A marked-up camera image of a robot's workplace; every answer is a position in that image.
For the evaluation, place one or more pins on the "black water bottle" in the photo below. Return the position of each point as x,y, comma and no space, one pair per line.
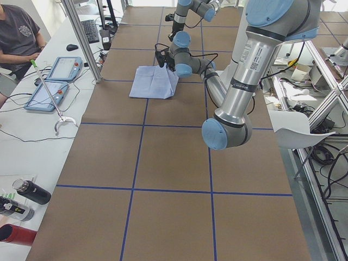
31,191

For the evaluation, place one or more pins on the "brown paper table cover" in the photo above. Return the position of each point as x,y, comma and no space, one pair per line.
139,183

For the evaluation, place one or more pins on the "red bottle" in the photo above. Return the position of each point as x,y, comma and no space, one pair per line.
17,235

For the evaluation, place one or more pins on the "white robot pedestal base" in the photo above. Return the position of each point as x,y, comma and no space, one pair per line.
227,74

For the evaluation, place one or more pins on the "teach pendant near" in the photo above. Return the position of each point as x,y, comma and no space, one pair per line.
40,99

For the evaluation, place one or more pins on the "teach pendant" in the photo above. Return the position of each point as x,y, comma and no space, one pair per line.
65,69
40,99

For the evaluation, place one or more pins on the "black computer mouse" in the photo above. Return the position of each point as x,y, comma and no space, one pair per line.
71,47

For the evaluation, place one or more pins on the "seated person grey shirt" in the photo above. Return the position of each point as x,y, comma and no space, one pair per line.
21,40

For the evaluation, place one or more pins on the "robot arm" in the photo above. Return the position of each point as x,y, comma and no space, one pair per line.
204,9
268,25

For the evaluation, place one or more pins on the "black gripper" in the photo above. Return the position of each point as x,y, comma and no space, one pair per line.
178,27
170,62

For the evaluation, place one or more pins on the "black labelled box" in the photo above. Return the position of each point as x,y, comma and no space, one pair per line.
106,39

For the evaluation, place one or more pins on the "grey black bottle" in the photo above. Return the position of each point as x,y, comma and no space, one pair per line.
15,210

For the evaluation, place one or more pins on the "black keyboard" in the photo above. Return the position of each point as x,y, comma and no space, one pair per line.
90,30

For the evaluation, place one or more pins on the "aluminium frame post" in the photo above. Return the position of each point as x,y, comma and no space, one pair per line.
82,39

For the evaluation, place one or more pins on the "blue striped button shirt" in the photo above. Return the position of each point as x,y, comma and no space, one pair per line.
154,82

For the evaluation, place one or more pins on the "teach pendant far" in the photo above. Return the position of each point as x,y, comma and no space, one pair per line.
65,69

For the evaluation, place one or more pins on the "metal reacher grabber tool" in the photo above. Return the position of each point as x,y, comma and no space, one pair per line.
61,118

